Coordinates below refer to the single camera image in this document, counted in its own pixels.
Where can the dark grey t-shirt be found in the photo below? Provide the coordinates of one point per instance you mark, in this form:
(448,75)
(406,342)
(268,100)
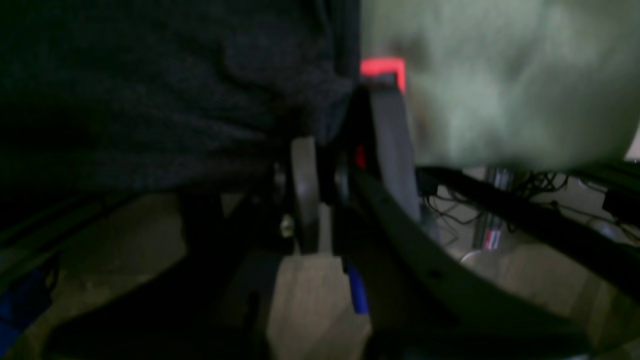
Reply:
(155,95)

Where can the left red black clamp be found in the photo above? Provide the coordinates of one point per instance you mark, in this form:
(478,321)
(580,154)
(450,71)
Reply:
(390,140)

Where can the light green table cloth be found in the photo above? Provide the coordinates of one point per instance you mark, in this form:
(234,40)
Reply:
(533,84)

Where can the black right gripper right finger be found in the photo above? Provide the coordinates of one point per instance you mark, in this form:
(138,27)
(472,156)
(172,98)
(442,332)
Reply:
(463,312)

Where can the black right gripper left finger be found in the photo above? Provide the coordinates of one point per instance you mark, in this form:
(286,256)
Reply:
(216,301)

